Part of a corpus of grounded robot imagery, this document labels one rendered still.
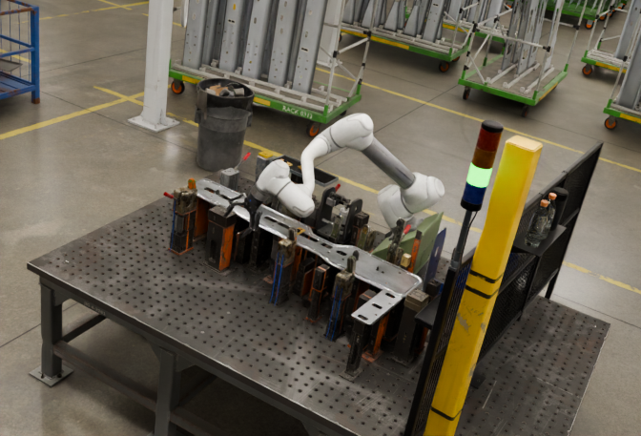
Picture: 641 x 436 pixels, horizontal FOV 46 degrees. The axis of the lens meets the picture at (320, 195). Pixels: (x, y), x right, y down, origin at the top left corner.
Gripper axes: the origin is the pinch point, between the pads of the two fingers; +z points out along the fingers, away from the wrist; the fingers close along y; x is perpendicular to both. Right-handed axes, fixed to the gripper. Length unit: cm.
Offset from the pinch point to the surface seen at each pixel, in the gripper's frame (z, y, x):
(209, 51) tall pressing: 125, 292, -381
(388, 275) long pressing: -30, -67, -24
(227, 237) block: 15.6, 3.5, -11.5
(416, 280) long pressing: -36, -77, -29
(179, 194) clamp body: 16.4, 35.8, -5.3
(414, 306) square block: -38, -87, -6
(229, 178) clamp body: 9, 34, -40
